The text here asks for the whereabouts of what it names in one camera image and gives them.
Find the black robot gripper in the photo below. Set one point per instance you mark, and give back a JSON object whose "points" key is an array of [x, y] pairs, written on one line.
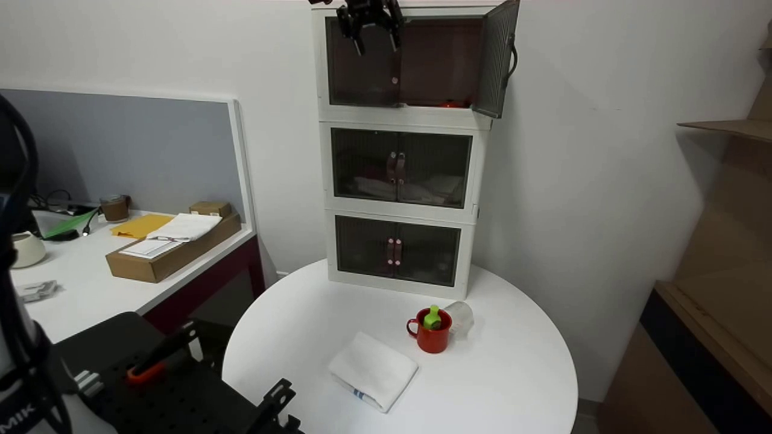
{"points": [[360, 12]]}

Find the dark translucent cabinet door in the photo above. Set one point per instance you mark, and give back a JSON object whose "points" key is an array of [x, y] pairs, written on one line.
{"points": [[360, 77], [498, 59]]}

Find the white three-tier cabinet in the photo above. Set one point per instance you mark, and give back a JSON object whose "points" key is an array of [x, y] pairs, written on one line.
{"points": [[403, 182]]}

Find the grey desk partition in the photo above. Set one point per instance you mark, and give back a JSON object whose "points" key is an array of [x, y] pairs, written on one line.
{"points": [[160, 150]]}

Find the white papers on box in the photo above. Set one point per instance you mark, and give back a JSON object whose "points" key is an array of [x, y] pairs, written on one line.
{"points": [[177, 232]]}

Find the green object in mug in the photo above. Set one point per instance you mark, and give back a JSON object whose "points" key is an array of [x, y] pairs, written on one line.
{"points": [[432, 317]]}

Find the clear plastic cup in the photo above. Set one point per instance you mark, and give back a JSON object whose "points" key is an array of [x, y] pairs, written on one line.
{"points": [[463, 318]]}

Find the yellow envelope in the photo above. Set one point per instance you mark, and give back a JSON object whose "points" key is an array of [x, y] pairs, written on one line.
{"points": [[141, 224]]}

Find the small brown cup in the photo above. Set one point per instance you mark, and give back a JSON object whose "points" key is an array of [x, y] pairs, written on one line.
{"points": [[118, 208]]}

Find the cardboard box tray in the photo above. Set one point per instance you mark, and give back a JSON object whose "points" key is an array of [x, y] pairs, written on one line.
{"points": [[157, 267]]}

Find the white round table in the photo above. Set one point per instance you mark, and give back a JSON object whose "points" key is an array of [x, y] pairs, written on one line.
{"points": [[512, 373]]}

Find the white folded cloth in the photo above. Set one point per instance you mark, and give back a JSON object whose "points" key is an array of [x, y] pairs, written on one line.
{"points": [[372, 370]]}

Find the orange black tool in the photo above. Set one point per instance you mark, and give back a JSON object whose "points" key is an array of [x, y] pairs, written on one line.
{"points": [[175, 349]]}

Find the green folder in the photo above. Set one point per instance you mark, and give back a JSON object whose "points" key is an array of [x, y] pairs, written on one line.
{"points": [[63, 227]]}

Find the white office desk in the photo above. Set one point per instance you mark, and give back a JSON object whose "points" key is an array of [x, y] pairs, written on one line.
{"points": [[90, 291]]}

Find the black clamp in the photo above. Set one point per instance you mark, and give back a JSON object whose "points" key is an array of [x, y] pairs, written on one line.
{"points": [[268, 413]]}

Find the white bowl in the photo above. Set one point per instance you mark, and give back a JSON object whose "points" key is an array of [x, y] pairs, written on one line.
{"points": [[30, 249]]}

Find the wooden shelf unit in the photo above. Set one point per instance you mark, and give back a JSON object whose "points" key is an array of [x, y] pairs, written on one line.
{"points": [[700, 354]]}

